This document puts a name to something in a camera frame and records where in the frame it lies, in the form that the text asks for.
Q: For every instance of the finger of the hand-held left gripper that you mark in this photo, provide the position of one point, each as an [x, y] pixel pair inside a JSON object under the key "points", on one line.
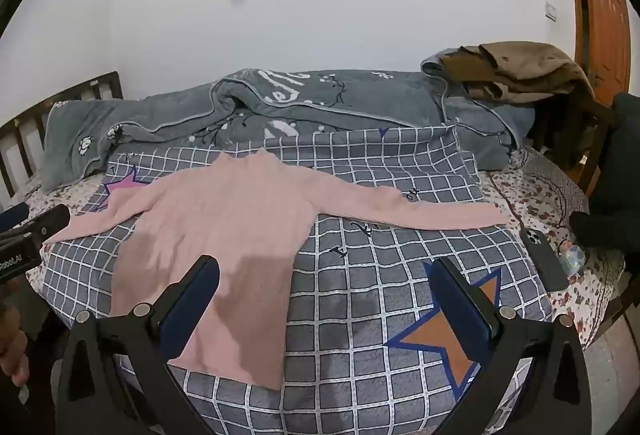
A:
{"points": [[50, 217]]}

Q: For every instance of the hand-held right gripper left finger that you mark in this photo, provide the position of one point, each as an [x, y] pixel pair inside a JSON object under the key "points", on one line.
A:
{"points": [[192, 310]]}

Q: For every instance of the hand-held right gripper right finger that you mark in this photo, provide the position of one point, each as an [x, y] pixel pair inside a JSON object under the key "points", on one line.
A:
{"points": [[465, 305]]}

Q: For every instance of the pink knit sweater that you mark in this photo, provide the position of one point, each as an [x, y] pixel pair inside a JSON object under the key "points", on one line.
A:
{"points": [[225, 225]]}

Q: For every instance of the person's left hand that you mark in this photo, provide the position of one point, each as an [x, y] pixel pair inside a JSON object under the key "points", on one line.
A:
{"points": [[12, 350]]}

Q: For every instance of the black smartphone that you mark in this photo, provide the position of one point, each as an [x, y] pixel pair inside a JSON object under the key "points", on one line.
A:
{"points": [[542, 260]]}

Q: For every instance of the dark wooden headboard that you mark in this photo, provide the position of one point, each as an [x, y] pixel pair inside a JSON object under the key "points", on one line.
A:
{"points": [[10, 135]]}

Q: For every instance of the grey checked star sheet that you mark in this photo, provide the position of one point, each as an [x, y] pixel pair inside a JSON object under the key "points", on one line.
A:
{"points": [[360, 315]]}

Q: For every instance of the small clear bottle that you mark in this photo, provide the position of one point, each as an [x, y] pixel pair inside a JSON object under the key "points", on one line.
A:
{"points": [[572, 259]]}

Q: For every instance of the grey plush blanket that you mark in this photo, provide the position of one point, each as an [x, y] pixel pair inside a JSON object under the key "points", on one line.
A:
{"points": [[175, 115]]}

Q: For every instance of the black garment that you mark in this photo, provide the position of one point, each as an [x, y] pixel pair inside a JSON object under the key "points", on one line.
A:
{"points": [[620, 175]]}

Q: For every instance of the wooden chair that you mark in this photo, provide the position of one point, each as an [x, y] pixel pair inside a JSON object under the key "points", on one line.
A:
{"points": [[575, 125]]}

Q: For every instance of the brown coat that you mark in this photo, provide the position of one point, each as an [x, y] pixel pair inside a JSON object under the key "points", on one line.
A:
{"points": [[525, 65]]}

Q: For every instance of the orange wooden door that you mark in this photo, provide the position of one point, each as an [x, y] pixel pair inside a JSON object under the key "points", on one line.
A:
{"points": [[605, 25]]}

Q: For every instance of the white wall switch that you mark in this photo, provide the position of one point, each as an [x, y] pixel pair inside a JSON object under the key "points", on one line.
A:
{"points": [[551, 10]]}

